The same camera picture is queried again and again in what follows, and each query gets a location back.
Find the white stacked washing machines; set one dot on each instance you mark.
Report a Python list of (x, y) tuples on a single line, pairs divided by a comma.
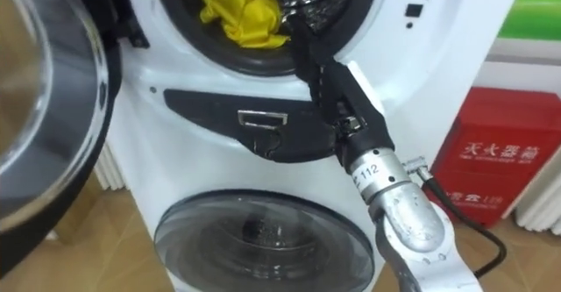
[(184, 151)]

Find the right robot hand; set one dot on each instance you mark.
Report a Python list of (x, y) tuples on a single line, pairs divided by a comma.
[(342, 103)]

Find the white radiator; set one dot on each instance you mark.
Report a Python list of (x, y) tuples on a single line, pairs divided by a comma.
[(541, 204)]

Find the red fire extinguisher box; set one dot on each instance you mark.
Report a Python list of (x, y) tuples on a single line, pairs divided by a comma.
[(491, 151)]

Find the green wall poster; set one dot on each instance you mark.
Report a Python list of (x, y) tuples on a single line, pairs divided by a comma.
[(532, 7)]

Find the open round washer door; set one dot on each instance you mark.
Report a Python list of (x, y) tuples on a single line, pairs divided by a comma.
[(48, 108)]

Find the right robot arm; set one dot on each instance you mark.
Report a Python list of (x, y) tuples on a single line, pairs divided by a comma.
[(407, 222)]

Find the yellow cloth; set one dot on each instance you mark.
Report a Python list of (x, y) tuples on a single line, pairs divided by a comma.
[(245, 13)]

